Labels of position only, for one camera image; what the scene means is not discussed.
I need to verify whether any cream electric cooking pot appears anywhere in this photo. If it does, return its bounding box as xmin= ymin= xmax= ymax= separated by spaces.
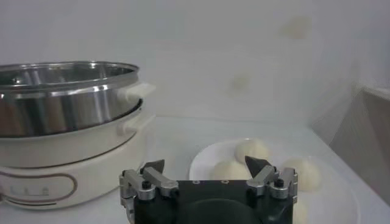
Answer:
xmin=0 ymin=100 xmax=157 ymax=211

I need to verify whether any white steamed baozi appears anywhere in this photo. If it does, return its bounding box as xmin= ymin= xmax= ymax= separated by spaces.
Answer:
xmin=233 ymin=138 xmax=272 ymax=165
xmin=282 ymin=158 xmax=322 ymax=192
xmin=210 ymin=159 xmax=252 ymax=181

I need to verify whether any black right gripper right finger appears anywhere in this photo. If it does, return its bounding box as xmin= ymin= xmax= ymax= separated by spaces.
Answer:
xmin=244 ymin=155 xmax=299 ymax=203

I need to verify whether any perforated steel steamer basket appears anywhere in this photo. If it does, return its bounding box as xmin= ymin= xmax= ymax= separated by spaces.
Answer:
xmin=0 ymin=60 xmax=157 ymax=138

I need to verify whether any large white plate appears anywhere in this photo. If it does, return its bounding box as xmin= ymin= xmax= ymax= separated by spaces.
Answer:
xmin=188 ymin=138 xmax=360 ymax=224

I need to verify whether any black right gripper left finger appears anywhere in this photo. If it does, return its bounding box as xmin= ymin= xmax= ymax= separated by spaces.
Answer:
xmin=119 ymin=159 xmax=180 ymax=211

